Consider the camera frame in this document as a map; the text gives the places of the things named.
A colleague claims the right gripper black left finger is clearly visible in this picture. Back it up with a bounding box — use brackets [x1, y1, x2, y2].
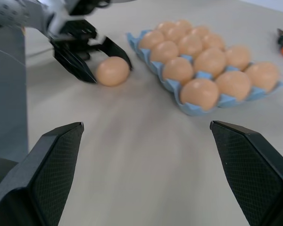
[0, 121, 84, 226]

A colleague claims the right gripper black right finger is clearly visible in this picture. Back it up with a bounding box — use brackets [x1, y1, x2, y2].
[209, 120, 283, 226]

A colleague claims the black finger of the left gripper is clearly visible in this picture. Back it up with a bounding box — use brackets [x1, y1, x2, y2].
[52, 45, 98, 84]
[87, 36, 133, 71]

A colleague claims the brown egg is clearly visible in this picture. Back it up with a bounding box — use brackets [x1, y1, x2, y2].
[180, 78, 220, 111]
[157, 21, 177, 32]
[96, 56, 130, 87]
[244, 61, 281, 93]
[225, 45, 252, 71]
[162, 57, 195, 86]
[188, 25, 210, 38]
[178, 34, 203, 58]
[215, 71, 252, 101]
[194, 48, 227, 78]
[150, 40, 180, 64]
[175, 19, 194, 32]
[201, 32, 226, 51]
[139, 30, 165, 50]
[164, 27, 186, 43]

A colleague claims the blue egg tray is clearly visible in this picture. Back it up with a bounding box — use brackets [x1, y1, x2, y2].
[125, 29, 283, 117]

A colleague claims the grey box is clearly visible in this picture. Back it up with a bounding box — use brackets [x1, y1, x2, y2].
[0, 25, 29, 163]

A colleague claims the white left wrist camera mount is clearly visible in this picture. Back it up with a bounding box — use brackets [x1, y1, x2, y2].
[39, 0, 73, 40]

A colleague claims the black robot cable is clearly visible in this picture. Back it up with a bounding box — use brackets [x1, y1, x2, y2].
[66, 0, 116, 16]

